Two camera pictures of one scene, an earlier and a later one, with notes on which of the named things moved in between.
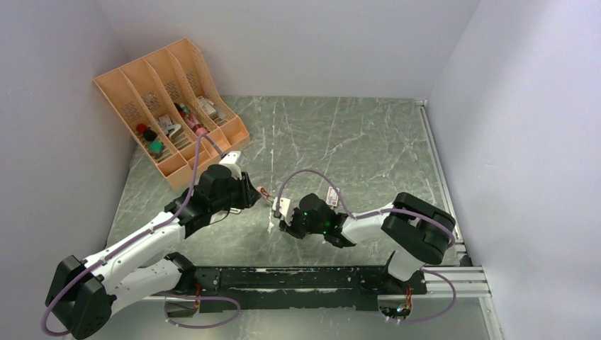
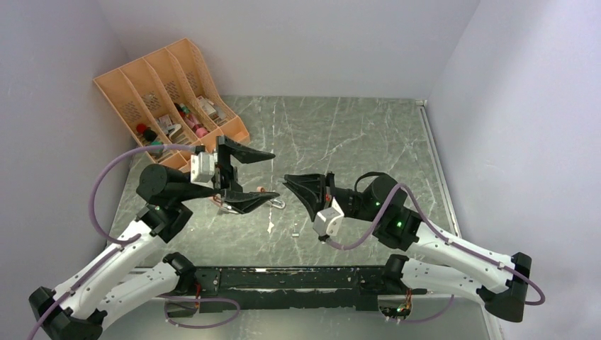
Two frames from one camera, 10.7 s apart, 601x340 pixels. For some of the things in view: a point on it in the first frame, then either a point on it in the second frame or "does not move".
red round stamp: [141, 128] does not move
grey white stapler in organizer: [176, 127] does not move
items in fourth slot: [215, 113] does not move
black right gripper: [290, 227] → [311, 188]
